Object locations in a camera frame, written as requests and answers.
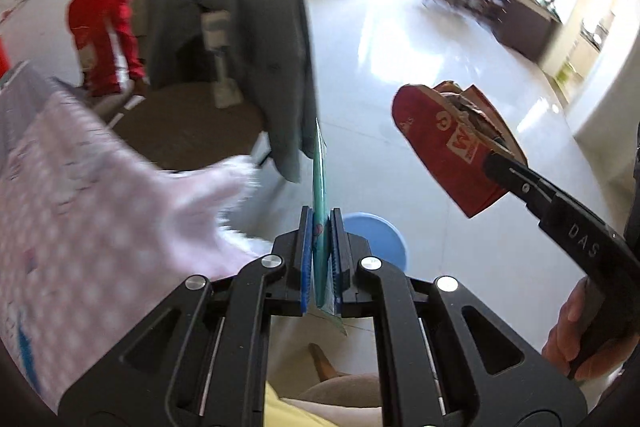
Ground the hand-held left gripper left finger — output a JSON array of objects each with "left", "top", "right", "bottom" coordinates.
[{"left": 57, "top": 206, "right": 315, "bottom": 427}]

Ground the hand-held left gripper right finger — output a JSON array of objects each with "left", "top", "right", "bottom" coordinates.
[{"left": 330, "top": 207, "right": 588, "bottom": 427}]

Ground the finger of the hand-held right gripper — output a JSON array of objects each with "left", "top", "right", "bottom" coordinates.
[{"left": 482, "top": 151, "right": 559, "bottom": 219}]

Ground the blue plastic waste bin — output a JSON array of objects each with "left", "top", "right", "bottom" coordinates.
[{"left": 342, "top": 213, "right": 409, "bottom": 274}]

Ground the teal snack packet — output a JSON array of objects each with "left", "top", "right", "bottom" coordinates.
[{"left": 309, "top": 118, "right": 348, "bottom": 339}]

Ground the red snack packet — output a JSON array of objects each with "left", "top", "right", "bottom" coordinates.
[{"left": 391, "top": 81, "right": 528, "bottom": 219}]

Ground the person's right hand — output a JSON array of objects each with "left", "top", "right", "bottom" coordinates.
[{"left": 541, "top": 278, "right": 592, "bottom": 373}]

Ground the wooden armchair with beige cushion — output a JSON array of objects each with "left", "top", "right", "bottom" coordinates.
[{"left": 300, "top": 342, "right": 386, "bottom": 427}]

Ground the person's yellow clothing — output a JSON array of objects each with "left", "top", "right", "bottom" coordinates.
[{"left": 262, "top": 382, "right": 351, "bottom": 427}]

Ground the dark wooden sideboard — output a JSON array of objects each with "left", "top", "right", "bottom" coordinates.
[{"left": 482, "top": 0, "right": 564, "bottom": 60}]

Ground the brown round-seat chair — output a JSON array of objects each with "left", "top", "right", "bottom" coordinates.
[{"left": 112, "top": 79, "right": 281, "bottom": 174}]

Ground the pink checked tablecloth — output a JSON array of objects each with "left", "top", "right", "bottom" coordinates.
[{"left": 0, "top": 62, "right": 275, "bottom": 408}]

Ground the grey jacket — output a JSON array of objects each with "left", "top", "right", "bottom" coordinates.
[{"left": 145, "top": 0, "right": 321, "bottom": 184}]

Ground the red garment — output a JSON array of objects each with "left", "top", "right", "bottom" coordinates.
[{"left": 67, "top": 0, "right": 149, "bottom": 98}]

